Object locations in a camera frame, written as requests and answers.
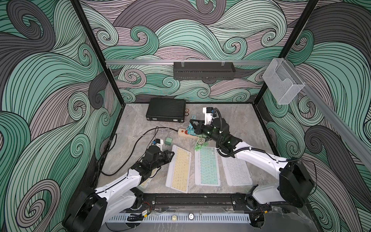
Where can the black computer box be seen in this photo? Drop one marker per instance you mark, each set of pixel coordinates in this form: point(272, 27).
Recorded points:
point(166, 110)

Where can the green wireless keyboard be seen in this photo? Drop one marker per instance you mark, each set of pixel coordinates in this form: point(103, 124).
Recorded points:
point(207, 167)

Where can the black wall shelf tray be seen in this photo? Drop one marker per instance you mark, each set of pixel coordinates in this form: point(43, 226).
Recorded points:
point(205, 71)

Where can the aluminium wall rail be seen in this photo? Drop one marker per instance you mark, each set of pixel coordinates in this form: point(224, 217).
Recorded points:
point(171, 62)

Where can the white slotted cable duct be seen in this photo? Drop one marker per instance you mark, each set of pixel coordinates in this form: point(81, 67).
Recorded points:
point(196, 218)

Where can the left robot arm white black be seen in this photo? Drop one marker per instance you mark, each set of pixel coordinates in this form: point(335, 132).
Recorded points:
point(94, 207)

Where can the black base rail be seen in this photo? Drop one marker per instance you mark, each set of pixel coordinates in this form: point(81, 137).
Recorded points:
point(236, 201)

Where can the teal charger plug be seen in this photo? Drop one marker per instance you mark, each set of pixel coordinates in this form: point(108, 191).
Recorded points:
point(191, 131)

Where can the yellow wireless keyboard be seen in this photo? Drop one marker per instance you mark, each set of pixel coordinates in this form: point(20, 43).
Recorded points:
point(145, 183)
point(179, 170)

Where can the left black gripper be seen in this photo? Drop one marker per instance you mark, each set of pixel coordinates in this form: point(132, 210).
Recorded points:
point(164, 154)

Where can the white wireless keyboard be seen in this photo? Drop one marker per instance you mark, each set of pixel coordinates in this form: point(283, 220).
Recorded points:
point(236, 172)

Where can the clear acrylic wall holder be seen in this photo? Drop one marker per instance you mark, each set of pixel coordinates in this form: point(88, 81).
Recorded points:
point(283, 80)

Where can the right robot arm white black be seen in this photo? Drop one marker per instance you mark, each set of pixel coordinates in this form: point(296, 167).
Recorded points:
point(293, 182)

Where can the light green charger plug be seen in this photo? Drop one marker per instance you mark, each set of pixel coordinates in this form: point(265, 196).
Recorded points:
point(168, 141)

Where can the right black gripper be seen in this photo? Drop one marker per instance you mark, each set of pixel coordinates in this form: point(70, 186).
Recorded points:
point(198, 129)

